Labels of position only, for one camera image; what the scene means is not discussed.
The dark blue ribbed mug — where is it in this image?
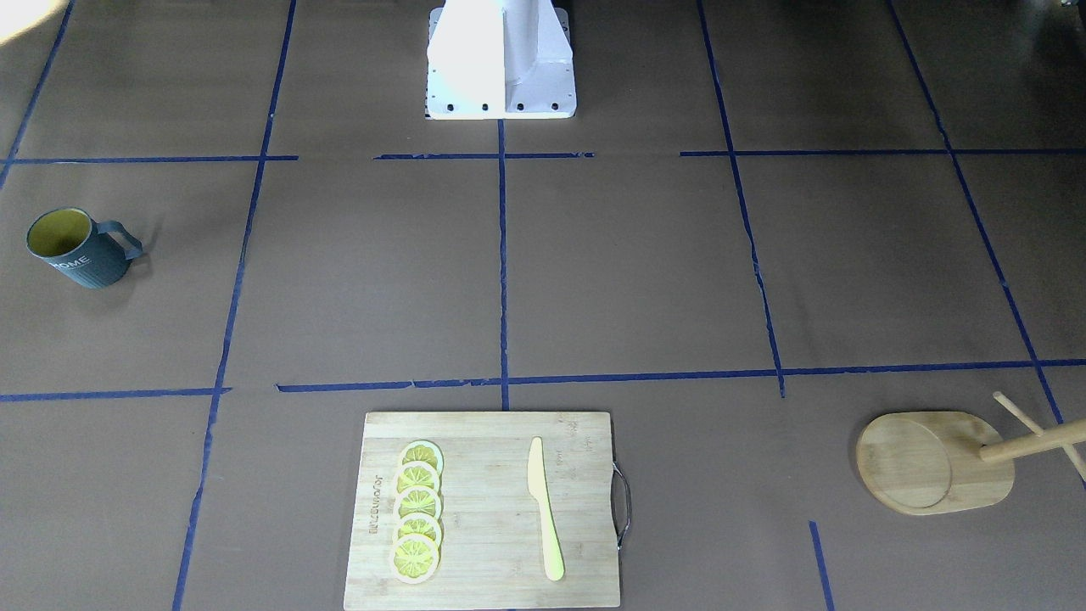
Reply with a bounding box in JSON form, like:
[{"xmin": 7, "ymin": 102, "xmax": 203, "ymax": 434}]
[{"xmin": 25, "ymin": 206, "xmax": 144, "ymax": 289}]

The wooden cup storage rack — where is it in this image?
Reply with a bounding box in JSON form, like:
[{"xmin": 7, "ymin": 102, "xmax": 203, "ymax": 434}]
[{"xmin": 854, "ymin": 391, "xmax": 1085, "ymax": 517}]

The lemon slice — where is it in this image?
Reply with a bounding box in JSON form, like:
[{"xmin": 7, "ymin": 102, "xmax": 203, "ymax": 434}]
[
  {"xmin": 395, "ymin": 461, "xmax": 441, "ymax": 494},
  {"xmin": 395, "ymin": 512, "xmax": 445, "ymax": 547},
  {"xmin": 390, "ymin": 534, "xmax": 441, "ymax": 585},
  {"xmin": 393, "ymin": 485, "xmax": 443, "ymax": 519},
  {"xmin": 399, "ymin": 440, "xmax": 445, "ymax": 474}
]

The bamboo cutting board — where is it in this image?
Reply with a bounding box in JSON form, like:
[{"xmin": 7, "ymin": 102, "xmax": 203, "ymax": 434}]
[{"xmin": 343, "ymin": 411, "xmax": 621, "ymax": 610}]

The yellow plastic knife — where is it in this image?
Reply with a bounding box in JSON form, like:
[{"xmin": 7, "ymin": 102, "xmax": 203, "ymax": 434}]
[{"xmin": 527, "ymin": 436, "xmax": 565, "ymax": 581}]

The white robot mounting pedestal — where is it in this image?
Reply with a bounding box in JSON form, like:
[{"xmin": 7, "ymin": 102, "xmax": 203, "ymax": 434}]
[{"xmin": 424, "ymin": 1, "xmax": 578, "ymax": 120}]

